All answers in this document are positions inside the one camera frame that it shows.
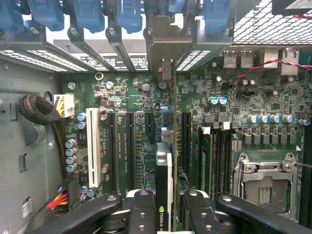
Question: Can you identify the metal slot cover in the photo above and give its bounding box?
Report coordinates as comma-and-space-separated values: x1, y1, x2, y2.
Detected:
175, 20, 234, 72
106, 26, 137, 73
67, 25, 115, 73

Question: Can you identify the CPU socket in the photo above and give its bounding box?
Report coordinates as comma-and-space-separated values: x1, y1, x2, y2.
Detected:
233, 152, 299, 220

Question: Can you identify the green motherboard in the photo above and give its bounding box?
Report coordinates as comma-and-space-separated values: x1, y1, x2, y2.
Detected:
62, 48, 312, 227

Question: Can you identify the white power connector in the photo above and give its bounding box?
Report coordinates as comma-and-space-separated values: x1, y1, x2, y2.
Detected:
53, 94, 75, 119

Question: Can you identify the open black PC case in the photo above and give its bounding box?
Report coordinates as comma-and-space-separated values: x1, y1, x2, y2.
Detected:
0, 0, 312, 234

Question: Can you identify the yellow and black wire bundle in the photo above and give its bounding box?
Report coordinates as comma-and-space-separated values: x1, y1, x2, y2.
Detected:
52, 117, 71, 181

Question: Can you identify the short black expansion slot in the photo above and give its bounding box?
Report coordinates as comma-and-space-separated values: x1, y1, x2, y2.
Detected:
145, 113, 154, 137

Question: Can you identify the white expansion slot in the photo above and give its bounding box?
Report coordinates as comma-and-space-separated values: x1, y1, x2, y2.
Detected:
86, 107, 102, 188

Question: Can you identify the blue slot latch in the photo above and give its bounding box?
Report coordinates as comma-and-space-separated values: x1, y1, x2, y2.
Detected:
73, 0, 105, 34
29, 0, 64, 31
116, 0, 143, 34
168, 0, 186, 18
0, 0, 25, 34
202, 0, 232, 35

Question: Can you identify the black braided cable bundle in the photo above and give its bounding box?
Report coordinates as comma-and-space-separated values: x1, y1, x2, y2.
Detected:
18, 94, 60, 126

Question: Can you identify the silver USB port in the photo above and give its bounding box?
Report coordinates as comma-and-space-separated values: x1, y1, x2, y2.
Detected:
240, 50, 254, 69
223, 50, 237, 69

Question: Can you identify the silver network port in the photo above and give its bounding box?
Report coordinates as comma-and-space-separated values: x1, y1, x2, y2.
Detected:
263, 50, 280, 69
280, 47, 300, 76

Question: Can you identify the black RAM slot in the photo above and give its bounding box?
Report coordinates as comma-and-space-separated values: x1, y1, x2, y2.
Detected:
213, 126, 220, 195
226, 126, 234, 193
220, 121, 231, 195

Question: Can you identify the long black expansion slot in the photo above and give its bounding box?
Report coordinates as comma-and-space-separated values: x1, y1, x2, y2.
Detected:
108, 112, 118, 193
125, 112, 136, 190
181, 112, 192, 178

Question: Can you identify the black connector with coloured wires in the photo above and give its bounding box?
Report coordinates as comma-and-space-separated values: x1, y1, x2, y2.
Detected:
46, 176, 78, 215

